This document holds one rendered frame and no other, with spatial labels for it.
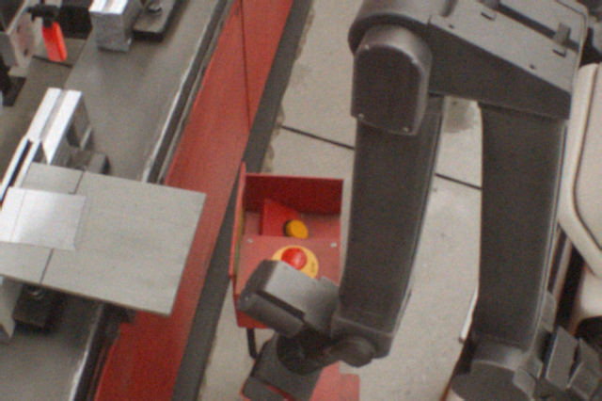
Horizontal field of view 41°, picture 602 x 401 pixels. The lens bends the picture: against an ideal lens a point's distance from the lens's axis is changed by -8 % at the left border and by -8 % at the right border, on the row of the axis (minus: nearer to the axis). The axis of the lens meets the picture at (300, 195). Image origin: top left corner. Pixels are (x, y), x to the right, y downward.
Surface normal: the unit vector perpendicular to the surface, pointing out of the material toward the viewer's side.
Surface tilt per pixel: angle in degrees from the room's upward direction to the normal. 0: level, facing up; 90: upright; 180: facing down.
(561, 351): 37
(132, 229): 0
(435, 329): 0
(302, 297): 23
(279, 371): 27
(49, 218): 0
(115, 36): 90
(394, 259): 90
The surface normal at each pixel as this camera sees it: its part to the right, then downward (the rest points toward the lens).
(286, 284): 0.36, -0.40
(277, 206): 0.57, -0.44
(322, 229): 0.00, -0.56
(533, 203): -0.30, 0.78
